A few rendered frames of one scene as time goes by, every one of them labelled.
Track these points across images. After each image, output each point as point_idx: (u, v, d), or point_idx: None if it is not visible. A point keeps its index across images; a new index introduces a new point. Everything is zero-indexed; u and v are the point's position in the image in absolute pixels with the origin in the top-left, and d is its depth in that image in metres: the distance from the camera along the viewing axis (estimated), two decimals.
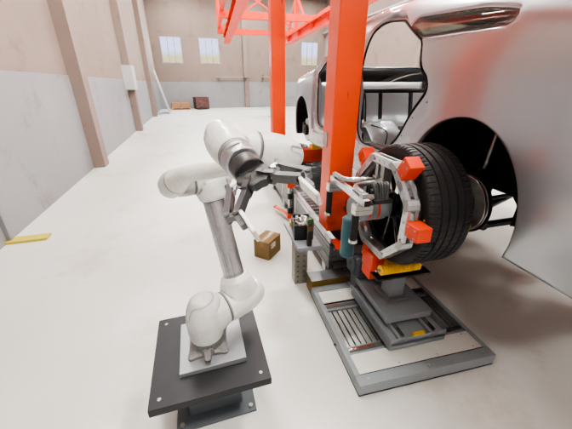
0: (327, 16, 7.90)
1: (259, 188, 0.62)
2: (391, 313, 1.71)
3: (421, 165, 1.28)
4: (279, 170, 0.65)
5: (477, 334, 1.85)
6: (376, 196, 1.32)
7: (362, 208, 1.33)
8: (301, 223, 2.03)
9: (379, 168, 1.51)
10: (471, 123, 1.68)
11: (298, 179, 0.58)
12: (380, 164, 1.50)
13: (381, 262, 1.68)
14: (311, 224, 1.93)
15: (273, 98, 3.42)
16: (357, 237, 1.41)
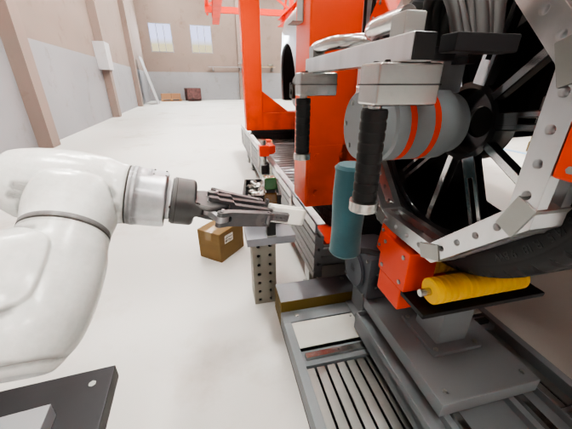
0: None
1: None
2: (452, 389, 0.73)
3: None
4: None
5: None
6: (460, 15, 0.33)
7: (402, 70, 0.35)
8: (258, 192, 1.05)
9: None
10: None
11: (270, 206, 0.52)
12: None
13: (429, 270, 0.69)
14: (275, 190, 0.95)
15: (243, 34, 2.43)
16: (376, 191, 0.42)
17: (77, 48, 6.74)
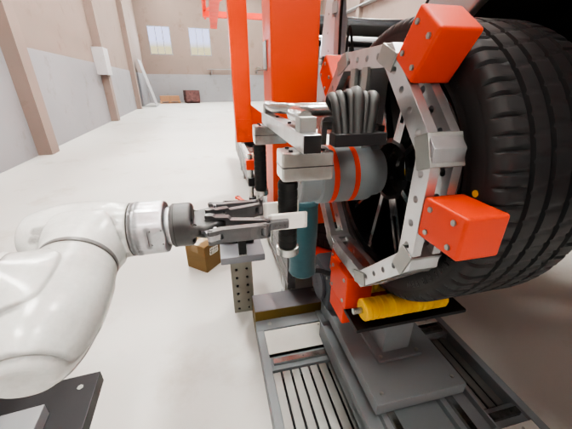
0: None
1: None
2: (388, 391, 0.85)
3: (472, 23, 0.42)
4: (217, 228, 0.46)
5: (547, 420, 0.99)
6: (339, 122, 0.46)
7: (300, 157, 0.47)
8: None
9: (357, 78, 0.65)
10: (550, 7, 0.82)
11: None
12: (359, 71, 0.65)
13: (366, 290, 0.82)
14: None
15: (231, 52, 2.56)
16: (294, 239, 0.55)
17: (77, 55, 6.87)
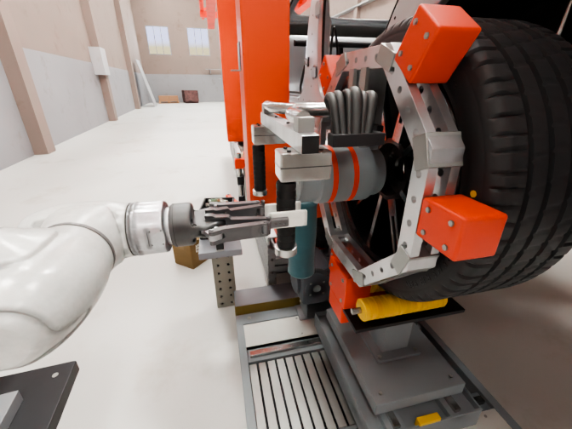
0: None
1: None
2: (387, 391, 0.85)
3: (471, 23, 0.42)
4: (218, 228, 0.47)
5: (512, 409, 1.02)
6: (337, 122, 0.46)
7: (299, 158, 0.47)
8: None
9: (355, 78, 0.65)
10: (507, 10, 0.85)
11: None
12: (357, 71, 0.65)
13: (365, 290, 0.82)
14: None
15: (222, 53, 2.59)
16: (293, 239, 0.55)
17: (74, 55, 6.90)
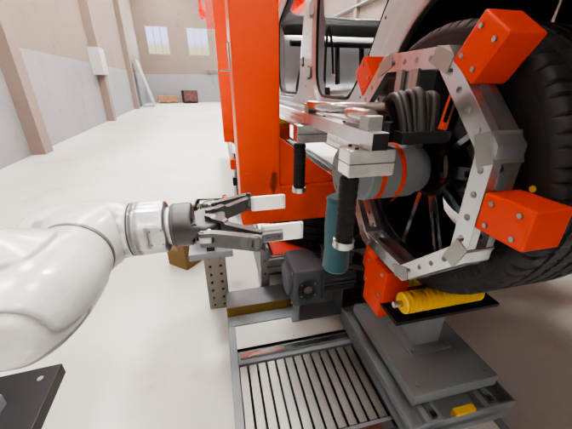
0: None
1: (225, 215, 0.52)
2: (423, 383, 0.88)
3: (537, 27, 0.45)
4: (210, 231, 0.46)
5: None
6: (405, 121, 0.48)
7: (366, 155, 0.50)
8: None
9: (403, 79, 0.68)
10: (498, 9, 0.84)
11: None
12: (406, 71, 0.67)
13: (403, 284, 0.84)
14: None
15: (218, 53, 2.58)
16: (352, 233, 0.57)
17: (71, 55, 6.89)
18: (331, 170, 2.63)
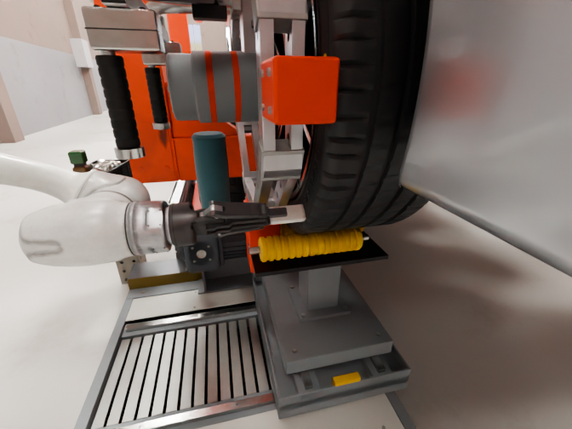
0: None
1: None
2: (302, 349, 0.76)
3: None
4: (217, 206, 0.48)
5: (410, 388, 0.89)
6: None
7: (107, 14, 0.38)
8: None
9: None
10: None
11: (269, 221, 0.53)
12: None
13: (273, 232, 0.72)
14: (88, 165, 0.98)
15: (169, 26, 2.46)
16: (131, 136, 0.45)
17: (52, 46, 6.77)
18: None
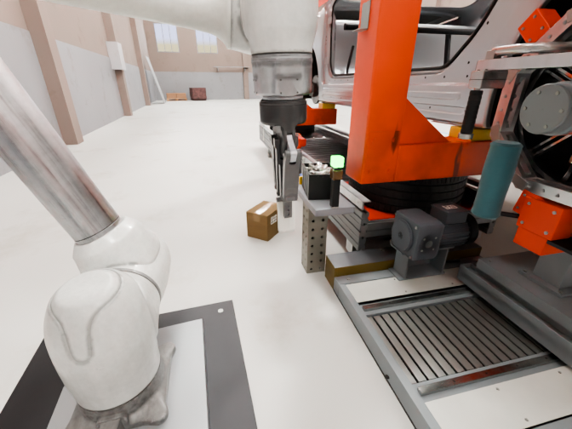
0: None
1: None
2: None
3: None
4: (296, 155, 0.45)
5: None
6: None
7: None
8: (320, 172, 1.24)
9: None
10: None
11: (279, 198, 0.52)
12: None
13: None
14: None
15: None
16: None
17: (94, 49, 6.94)
18: None
